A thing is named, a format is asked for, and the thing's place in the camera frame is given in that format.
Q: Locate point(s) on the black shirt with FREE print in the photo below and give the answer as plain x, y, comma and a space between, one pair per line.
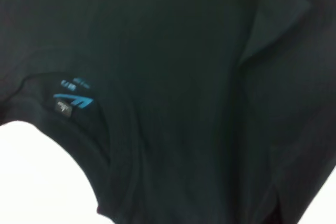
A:
183, 77

